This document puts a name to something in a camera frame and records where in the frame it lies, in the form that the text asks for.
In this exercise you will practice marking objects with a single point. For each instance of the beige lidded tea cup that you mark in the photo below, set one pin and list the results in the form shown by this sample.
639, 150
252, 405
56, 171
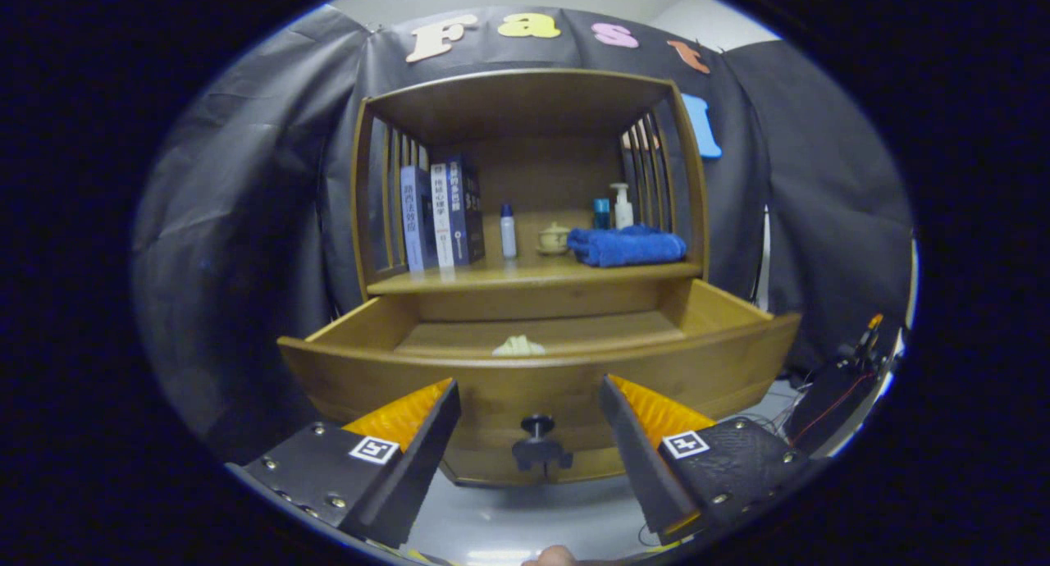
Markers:
554, 239

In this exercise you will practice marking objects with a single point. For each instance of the black equipment with orange clamp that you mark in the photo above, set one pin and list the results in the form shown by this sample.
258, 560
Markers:
828, 402

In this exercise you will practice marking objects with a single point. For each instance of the light blue book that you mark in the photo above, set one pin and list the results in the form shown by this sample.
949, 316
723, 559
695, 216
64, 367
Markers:
413, 221

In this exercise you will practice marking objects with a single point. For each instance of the teal bottle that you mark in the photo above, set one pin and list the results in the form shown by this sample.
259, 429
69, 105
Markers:
601, 215

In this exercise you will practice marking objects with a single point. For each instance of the white spine book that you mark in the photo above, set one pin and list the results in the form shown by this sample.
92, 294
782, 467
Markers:
441, 221

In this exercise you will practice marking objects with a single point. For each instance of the white pump bottle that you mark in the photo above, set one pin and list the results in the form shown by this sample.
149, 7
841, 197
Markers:
623, 213

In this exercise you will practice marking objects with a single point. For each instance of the small white bottle blue cap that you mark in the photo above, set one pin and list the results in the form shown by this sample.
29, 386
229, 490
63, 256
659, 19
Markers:
509, 238

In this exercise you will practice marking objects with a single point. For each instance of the folded blue towel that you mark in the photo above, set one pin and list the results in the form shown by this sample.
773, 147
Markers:
627, 248

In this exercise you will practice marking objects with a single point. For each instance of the wooden cabinet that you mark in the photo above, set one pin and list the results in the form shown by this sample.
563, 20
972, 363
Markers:
525, 107

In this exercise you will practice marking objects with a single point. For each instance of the wooden drawer with black knob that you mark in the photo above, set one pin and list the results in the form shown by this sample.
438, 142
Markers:
533, 385

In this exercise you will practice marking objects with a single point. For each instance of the black backdrop cloth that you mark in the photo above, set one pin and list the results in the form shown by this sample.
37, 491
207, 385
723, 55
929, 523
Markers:
246, 180

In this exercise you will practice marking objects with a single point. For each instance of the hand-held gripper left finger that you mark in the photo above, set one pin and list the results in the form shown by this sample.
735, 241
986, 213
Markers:
418, 467

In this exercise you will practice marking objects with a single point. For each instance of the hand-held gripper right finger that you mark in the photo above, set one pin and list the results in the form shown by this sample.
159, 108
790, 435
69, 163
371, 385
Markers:
640, 459

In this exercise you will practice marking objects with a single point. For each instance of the wooden countertop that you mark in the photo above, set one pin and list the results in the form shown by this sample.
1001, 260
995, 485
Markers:
525, 272

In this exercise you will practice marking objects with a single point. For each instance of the dark navy book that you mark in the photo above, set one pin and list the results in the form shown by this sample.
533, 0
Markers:
469, 213

